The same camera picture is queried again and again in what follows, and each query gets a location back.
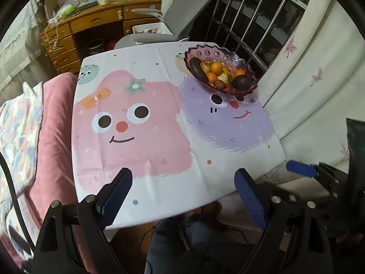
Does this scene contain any dark avocado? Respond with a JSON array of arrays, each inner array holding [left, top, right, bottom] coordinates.
[[231, 74, 252, 92]]

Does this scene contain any wrinkled brown red fruit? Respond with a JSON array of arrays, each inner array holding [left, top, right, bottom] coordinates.
[[214, 79, 226, 91]]

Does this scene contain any pink glass fruit bowl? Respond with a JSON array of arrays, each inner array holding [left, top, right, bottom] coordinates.
[[184, 44, 259, 96]]

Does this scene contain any wooden desk with drawers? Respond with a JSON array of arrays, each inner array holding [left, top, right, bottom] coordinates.
[[40, 0, 162, 74]]

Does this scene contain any white lace cover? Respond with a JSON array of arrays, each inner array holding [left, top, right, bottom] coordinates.
[[1, 0, 56, 103]]

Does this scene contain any white butterfly curtain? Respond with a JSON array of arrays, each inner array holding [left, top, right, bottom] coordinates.
[[258, 0, 364, 171]]

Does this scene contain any grey office chair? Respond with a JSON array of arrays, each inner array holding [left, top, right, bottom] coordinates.
[[115, 0, 211, 49]]

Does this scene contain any metal window grille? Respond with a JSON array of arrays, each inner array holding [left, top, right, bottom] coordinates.
[[206, 0, 309, 74]]

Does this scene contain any pink blanket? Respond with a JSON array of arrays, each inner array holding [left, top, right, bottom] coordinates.
[[17, 72, 95, 274]]

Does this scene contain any orange tangerine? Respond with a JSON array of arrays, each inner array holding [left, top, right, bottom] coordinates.
[[211, 62, 223, 76], [233, 69, 246, 78], [207, 72, 218, 85]]

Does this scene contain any white storage box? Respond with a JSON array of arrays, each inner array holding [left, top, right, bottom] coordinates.
[[132, 22, 172, 35]]

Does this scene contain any red apple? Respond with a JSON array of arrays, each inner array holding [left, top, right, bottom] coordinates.
[[200, 60, 213, 74]]

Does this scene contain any black waste basket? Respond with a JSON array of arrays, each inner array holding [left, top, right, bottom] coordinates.
[[85, 38, 104, 55]]

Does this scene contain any floral quilt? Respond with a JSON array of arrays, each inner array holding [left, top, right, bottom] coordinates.
[[0, 81, 43, 229]]

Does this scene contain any black cable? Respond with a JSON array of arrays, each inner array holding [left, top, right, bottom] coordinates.
[[0, 152, 37, 254]]

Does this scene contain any cartoon printed tablecloth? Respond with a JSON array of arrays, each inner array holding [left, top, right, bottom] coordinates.
[[72, 42, 285, 229]]

